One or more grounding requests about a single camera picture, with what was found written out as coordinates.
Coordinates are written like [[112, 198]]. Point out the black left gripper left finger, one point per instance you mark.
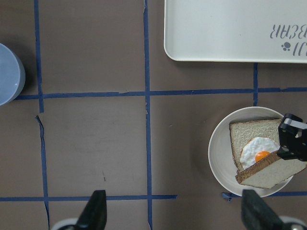
[[94, 215]]

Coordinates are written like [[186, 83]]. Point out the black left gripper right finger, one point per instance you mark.
[[256, 214]]

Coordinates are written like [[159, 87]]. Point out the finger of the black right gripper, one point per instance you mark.
[[292, 138]]

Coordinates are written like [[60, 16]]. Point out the bread slice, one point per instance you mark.
[[242, 132], [270, 171]]

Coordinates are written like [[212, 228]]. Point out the bread slice under egg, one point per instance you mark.
[[242, 132]]

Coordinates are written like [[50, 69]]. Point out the cream round plate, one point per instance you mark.
[[220, 152]]

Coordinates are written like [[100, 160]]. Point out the fried egg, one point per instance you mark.
[[256, 149]]

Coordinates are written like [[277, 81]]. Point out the cream bear tray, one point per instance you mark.
[[236, 30]]

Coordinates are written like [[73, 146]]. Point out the blue bowl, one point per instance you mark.
[[12, 75]]

